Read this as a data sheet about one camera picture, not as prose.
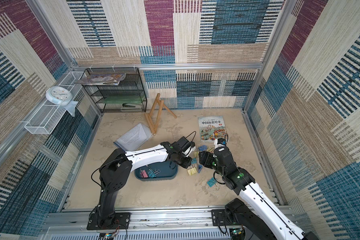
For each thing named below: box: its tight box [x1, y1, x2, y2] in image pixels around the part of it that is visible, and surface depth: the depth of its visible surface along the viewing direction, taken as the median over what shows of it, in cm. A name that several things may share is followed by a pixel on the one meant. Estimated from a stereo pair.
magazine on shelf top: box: [74, 73, 126, 86], surface depth 89 cm
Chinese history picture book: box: [197, 115, 227, 143], surface depth 110 cm
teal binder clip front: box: [207, 177, 217, 188], surface depth 86 cm
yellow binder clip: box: [187, 167, 198, 176], surface depth 89 cm
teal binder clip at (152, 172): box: [147, 168, 161, 178], surface depth 89 cm
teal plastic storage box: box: [134, 160, 179, 181], surface depth 88 cm
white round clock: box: [45, 86, 73, 105], surface depth 76 cm
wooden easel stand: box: [145, 93, 177, 136], surface depth 105 cm
